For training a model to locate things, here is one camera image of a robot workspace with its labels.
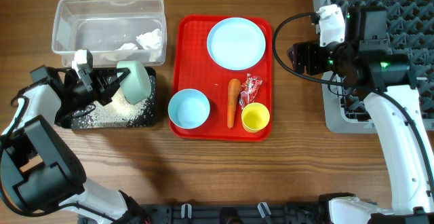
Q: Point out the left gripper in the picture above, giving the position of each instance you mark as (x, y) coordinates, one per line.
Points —
(101, 86)

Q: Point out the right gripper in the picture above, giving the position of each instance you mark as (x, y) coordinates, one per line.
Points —
(310, 49)

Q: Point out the green bowl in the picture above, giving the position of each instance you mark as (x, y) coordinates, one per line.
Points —
(137, 85)

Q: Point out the white rice pile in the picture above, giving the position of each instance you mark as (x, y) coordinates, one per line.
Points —
(115, 113)

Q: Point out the white paper napkin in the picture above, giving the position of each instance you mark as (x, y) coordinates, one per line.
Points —
(147, 48)

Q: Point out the light blue bowl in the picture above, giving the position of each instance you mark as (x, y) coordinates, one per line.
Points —
(189, 108)

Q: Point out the yellow plastic cup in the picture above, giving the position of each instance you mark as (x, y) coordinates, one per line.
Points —
(255, 117)

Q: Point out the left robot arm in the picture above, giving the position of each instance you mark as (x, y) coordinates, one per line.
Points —
(40, 174)

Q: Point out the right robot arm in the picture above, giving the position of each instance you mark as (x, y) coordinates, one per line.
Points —
(354, 46)

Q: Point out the black waste tray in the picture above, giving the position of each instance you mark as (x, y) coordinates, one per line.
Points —
(152, 115)

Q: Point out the grey dishwasher rack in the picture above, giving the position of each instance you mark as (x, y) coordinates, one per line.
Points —
(409, 32)

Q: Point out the clear plastic bin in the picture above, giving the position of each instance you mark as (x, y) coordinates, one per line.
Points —
(102, 26)

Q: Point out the red candy wrapper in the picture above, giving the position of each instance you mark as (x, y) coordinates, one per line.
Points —
(250, 89)

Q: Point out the light blue plate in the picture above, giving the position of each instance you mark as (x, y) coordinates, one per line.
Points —
(236, 44)

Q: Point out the orange carrot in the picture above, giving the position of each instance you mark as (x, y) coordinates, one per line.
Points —
(234, 89)

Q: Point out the red plastic tray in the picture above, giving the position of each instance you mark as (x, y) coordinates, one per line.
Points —
(194, 68)

